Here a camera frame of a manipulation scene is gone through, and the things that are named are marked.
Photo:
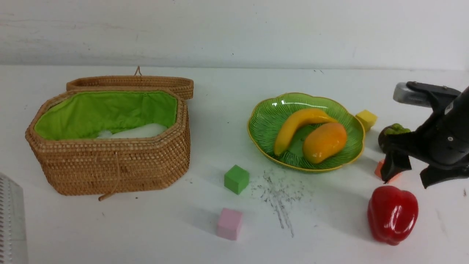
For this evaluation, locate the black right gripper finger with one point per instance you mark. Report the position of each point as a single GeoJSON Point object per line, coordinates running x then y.
{"type": "Point", "coordinates": [433, 175]}
{"type": "Point", "coordinates": [395, 163]}

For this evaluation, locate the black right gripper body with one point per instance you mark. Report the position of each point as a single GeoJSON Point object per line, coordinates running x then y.
{"type": "Point", "coordinates": [442, 140]}

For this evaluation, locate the dark purple mangosteen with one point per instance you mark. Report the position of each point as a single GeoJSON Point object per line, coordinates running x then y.
{"type": "Point", "coordinates": [391, 129]}

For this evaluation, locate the red bell pepper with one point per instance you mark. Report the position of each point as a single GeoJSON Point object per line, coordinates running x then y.
{"type": "Point", "coordinates": [392, 214]}

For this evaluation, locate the orange yellow mango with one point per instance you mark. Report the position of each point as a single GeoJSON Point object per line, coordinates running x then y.
{"type": "Point", "coordinates": [324, 142]}

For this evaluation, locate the yellow banana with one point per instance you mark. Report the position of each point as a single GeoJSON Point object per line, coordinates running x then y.
{"type": "Point", "coordinates": [296, 121]}

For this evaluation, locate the white radish with green leaves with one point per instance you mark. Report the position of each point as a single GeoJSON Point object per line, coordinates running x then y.
{"type": "Point", "coordinates": [146, 131]}

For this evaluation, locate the orange foam cube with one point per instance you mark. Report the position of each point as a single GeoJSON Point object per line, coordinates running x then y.
{"type": "Point", "coordinates": [377, 171]}

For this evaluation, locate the yellow foam cube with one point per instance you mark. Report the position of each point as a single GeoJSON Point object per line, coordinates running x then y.
{"type": "Point", "coordinates": [367, 119]}

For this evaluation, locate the green glass leaf plate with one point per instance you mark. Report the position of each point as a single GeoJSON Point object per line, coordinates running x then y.
{"type": "Point", "coordinates": [270, 114]}

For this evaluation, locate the green foam cube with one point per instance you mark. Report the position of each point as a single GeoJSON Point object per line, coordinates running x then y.
{"type": "Point", "coordinates": [236, 179]}

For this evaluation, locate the pink foam cube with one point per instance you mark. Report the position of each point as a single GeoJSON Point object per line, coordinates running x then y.
{"type": "Point", "coordinates": [229, 224]}

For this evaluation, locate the woven wicker basket lid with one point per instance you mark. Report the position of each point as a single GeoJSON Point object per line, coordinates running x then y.
{"type": "Point", "coordinates": [182, 87]}

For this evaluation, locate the woven wicker basket green lining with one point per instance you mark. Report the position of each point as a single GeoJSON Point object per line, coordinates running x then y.
{"type": "Point", "coordinates": [63, 137]}

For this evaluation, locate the grey perforated metal panel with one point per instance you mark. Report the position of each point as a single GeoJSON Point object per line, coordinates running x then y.
{"type": "Point", "coordinates": [13, 241]}

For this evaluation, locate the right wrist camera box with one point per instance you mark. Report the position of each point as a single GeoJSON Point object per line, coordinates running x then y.
{"type": "Point", "coordinates": [424, 95]}

